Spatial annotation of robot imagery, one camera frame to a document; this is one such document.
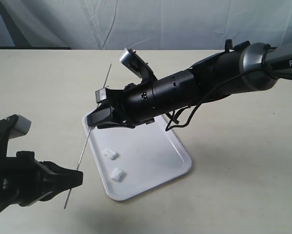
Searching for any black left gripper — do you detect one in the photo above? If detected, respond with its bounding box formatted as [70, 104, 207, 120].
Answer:
[0, 151, 83, 207]

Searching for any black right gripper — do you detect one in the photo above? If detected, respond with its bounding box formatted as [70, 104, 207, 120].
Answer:
[86, 69, 199, 129]

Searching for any thin metal skewer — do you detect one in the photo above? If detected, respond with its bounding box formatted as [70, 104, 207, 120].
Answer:
[63, 63, 112, 210]

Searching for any white marshmallow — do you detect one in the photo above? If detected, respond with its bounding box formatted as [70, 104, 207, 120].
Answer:
[110, 168, 124, 182]
[102, 148, 118, 160]

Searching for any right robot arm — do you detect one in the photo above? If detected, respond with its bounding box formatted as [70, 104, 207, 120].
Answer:
[86, 39, 292, 131]

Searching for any white plastic tray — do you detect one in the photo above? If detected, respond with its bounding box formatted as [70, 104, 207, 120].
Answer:
[82, 116, 192, 201]

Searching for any grey wrinkled backdrop cloth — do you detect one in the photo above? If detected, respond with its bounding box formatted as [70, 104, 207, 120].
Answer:
[0, 0, 292, 50]

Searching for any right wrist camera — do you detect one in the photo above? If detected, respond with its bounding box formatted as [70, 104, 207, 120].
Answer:
[119, 48, 157, 83]

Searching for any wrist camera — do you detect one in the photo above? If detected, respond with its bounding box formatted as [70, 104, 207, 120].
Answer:
[0, 114, 32, 146]
[119, 48, 157, 83]

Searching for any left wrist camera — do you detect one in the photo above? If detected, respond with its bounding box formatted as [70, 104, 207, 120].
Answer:
[0, 114, 32, 146]

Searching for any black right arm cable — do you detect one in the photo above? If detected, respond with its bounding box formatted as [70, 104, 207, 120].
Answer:
[165, 45, 292, 132]

